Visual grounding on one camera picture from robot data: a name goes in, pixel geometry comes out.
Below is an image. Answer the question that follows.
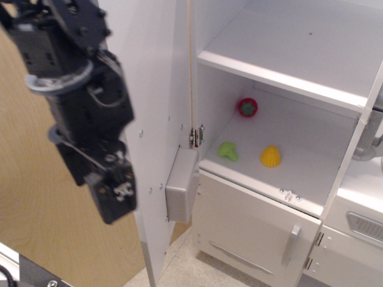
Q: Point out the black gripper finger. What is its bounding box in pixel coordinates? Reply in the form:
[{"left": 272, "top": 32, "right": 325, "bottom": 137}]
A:
[{"left": 88, "top": 172, "right": 137, "bottom": 224}]

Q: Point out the grey dispenser back box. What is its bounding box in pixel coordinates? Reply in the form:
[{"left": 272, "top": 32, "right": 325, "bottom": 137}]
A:
[{"left": 165, "top": 147, "right": 199, "bottom": 223}]

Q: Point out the brass cabinet hinge upper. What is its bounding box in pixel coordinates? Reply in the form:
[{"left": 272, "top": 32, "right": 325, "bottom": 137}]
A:
[{"left": 315, "top": 232, "right": 324, "bottom": 246}]

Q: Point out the brass door hinge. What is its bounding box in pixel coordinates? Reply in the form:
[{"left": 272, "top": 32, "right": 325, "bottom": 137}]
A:
[{"left": 189, "top": 124, "right": 205, "bottom": 148}]

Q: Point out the grey toy faucet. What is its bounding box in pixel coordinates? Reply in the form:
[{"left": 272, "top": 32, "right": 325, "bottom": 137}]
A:
[{"left": 351, "top": 86, "right": 383, "bottom": 162}]

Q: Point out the green toy broccoli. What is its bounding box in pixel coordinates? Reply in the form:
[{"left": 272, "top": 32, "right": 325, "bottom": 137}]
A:
[{"left": 218, "top": 142, "right": 238, "bottom": 161}]

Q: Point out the red toy tomato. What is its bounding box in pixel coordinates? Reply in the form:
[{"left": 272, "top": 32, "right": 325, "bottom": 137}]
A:
[{"left": 238, "top": 97, "right": 258, "bottom": 117}]

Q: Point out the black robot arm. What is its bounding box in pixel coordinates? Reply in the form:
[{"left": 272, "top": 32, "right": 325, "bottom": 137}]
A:
[{"left": 1, "top": 1, "right": 137, "bottom": 224}]

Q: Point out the silver vent grille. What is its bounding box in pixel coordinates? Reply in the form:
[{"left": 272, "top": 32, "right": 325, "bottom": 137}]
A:
[{"left": 346, "top": 212, "right": 383, "bottom": 243}]

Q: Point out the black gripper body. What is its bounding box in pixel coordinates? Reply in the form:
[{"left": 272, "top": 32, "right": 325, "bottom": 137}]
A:
[{"left": 49, "top": 125, "right": 133, "bottom": 186}]

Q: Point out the white door catch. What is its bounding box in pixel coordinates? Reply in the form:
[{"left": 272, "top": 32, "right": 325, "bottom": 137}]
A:
[{"left": 278, "top": 188, "right": 302, "bottom": 202}]

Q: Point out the brass cabinet hinge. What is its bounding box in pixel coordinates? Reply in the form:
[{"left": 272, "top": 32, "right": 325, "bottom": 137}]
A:
[
  {"left": 315, "top": 232, "right": 324, "bottom": 246},
  {"left": 304, "top": 258, "right": 312, "bottom": 270}
]

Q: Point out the plywood board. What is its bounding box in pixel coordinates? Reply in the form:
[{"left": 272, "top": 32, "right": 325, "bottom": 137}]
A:
[{"left": 0, "top": 20, "right": 192, "bottom": 287}]

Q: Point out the silver lower door handle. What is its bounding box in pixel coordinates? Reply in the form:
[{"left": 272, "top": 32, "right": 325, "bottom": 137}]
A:
[{"left": 281, "top": 225, "right": 301, "bottom": 267}]

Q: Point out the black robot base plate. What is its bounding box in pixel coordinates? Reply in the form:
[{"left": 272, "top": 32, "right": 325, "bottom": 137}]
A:
[{"left": 1, "top": 243, "right": 72, "bottom": 286}]

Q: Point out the brass cabinet hinge lower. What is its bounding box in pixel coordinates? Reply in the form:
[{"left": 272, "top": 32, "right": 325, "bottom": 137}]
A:
[{"left": 304, "top": 258, "right": 312, "bottom": 270}]

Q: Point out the white fridge door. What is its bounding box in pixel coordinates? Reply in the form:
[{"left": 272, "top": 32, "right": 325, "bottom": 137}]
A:
[
  {"left": 99, "top": 1, "right": 192, "bottom": 286},
  {"left": 192, "top": 171, "right": 321, "bottom": 286}
]

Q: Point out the black cable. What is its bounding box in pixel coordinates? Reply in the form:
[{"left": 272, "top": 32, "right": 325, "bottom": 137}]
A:
[{"left": 0, "top": 264, "right": 16, "bottom": 287}]

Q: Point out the white toy kitchen counter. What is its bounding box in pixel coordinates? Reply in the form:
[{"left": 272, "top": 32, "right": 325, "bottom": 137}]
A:
[{"left": 298, "top": 158, "right": 382, "bottom": 286}]

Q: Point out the white toy fridge cabinet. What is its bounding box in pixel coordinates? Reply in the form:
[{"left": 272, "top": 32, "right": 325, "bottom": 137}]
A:
[{"left": 191, "top": 1, "right": 382, "bottom": 218}]

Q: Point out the yellow toy corn piece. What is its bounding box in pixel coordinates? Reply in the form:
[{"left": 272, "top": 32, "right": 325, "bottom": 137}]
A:
[{"left": 260, "top": 145, "right": 281, "bottom": 167}]

